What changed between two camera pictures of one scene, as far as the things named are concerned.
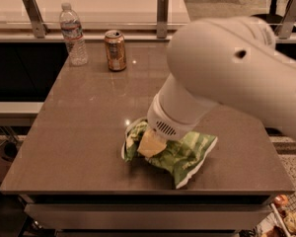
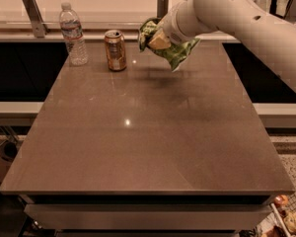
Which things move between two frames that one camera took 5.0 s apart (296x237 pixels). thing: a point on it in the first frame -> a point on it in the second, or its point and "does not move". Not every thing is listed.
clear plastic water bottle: [73, 34] does not move
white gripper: [164, 124] -> [170, 27]
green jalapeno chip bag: [182, 155] -> [176, 53]
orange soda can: [115, 50] does not move
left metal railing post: [35, 15] does not move
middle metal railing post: [162, 15] does not move
